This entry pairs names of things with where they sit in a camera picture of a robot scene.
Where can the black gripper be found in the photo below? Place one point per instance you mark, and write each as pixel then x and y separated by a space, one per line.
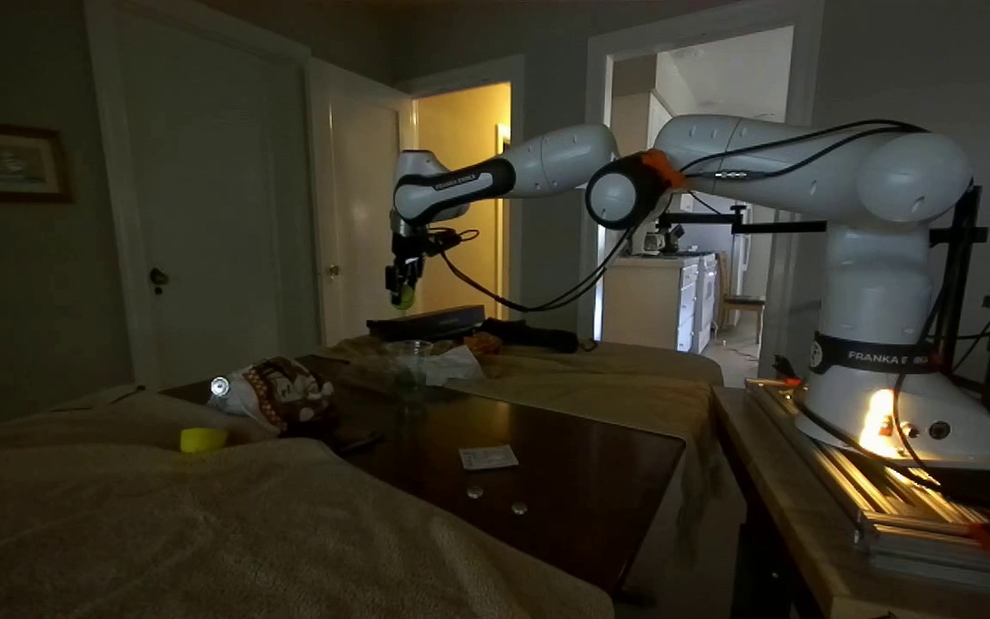
pixel 406 254

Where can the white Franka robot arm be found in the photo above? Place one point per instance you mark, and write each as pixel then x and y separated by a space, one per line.
pixel 886 262

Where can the clear plastic cup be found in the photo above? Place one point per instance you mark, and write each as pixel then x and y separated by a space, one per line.
pixel 412 380

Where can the long black bar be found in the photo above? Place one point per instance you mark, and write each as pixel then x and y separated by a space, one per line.
pixel 427 324

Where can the white open door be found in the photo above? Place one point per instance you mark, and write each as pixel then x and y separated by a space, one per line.
pixel 361 209

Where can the white crumpled plastic bag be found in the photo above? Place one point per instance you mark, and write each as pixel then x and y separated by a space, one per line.
pixel 448 367

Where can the orange colourful toy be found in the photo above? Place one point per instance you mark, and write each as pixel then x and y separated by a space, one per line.
pixel 487 341

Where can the black bag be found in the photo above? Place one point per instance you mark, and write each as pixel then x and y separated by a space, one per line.
pixel 534 335

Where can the red white patterned cloth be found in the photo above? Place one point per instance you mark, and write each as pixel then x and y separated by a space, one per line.
pixel 283 397

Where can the small white card packet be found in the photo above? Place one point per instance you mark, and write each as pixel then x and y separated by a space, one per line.
pixel 489 458

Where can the white closed door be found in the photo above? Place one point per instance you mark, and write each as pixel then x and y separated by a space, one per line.
pixel 220 209

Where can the small silver coin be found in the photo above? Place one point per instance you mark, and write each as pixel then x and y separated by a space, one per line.
pixel 518 506
pixel 477 492

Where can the white cabinet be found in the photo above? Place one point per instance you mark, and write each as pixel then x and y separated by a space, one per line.
pixel 656 300

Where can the wooden stool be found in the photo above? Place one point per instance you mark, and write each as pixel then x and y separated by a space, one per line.
pixel 743 317

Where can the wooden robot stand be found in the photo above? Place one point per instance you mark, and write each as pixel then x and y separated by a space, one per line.
pixel 782 516

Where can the black vertical pole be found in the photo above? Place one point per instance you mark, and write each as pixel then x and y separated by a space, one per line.
pixel 962 286

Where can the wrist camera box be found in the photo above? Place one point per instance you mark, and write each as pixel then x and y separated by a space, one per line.
pixel 446 244

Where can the black camera mount rod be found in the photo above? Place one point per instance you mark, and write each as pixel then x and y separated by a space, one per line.
pixel 772 224

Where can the landscape picture brown frame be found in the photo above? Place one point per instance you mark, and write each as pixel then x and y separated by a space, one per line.
pixel 4 164

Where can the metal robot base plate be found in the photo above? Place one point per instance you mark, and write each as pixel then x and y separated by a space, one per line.
pixel 909 504

